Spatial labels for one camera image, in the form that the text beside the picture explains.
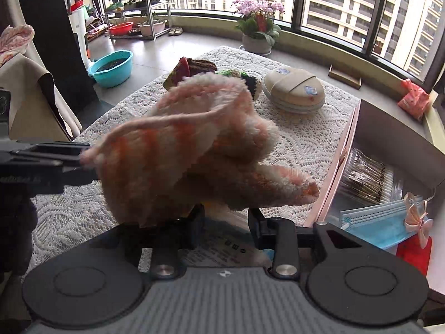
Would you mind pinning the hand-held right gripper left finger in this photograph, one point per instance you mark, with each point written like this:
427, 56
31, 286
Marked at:
189, 229

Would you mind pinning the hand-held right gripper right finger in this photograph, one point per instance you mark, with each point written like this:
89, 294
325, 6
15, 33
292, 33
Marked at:
259, 229

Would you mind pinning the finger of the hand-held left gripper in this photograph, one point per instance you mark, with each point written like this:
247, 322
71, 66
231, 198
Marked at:
80, 175
52, 149

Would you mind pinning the pink striped fuzzy sock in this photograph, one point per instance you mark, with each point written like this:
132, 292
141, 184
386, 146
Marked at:
180, 139

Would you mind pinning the beige oval padded case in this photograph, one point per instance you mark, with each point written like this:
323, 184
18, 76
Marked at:
292, 87

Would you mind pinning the pink cardboard box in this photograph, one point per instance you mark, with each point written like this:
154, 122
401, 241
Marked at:
386, 128

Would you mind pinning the crochet doll with green scarf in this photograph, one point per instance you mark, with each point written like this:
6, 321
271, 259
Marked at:
203, 66

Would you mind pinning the white printed packet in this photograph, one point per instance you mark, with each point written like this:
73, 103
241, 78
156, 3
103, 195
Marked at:
222, 247

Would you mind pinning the beige covered chair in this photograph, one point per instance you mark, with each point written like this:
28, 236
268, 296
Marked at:
27, 94

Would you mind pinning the white lace tablecloth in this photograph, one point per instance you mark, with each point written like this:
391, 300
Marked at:
306, 139

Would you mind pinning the teal plastic basin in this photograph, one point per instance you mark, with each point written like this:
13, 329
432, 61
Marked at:
121, 73

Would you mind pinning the pink patterned cloth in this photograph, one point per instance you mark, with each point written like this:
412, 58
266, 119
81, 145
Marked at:
14, 41

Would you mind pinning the white floor appliance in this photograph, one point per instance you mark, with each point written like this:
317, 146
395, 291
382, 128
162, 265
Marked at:
79, 34

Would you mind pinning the blue face masks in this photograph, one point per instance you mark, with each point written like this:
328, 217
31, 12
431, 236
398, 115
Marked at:
379, 226

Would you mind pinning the clear pack of cotton swabs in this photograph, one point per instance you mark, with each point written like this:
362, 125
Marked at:
372, 177

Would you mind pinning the red plastic basin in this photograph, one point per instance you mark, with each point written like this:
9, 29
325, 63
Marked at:
121, 29

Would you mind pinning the white rectangular planter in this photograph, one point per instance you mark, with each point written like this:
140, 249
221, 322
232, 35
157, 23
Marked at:
153, 29

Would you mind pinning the red packet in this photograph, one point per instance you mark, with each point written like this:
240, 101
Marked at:
413, 257

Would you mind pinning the pink ribbon bow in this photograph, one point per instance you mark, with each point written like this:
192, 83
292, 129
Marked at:
417, 221

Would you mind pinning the row of shoes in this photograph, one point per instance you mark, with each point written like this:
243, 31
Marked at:
134, 4

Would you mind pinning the metal shoe rack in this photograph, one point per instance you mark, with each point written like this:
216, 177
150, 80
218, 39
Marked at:
148, 7

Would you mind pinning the small wooden box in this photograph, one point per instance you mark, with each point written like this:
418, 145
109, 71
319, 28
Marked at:
344, 76

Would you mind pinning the pink plastic bag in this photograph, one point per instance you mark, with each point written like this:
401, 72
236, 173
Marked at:
413, 101

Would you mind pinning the potted pink orchid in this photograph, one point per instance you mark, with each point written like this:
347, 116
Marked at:
259, 24

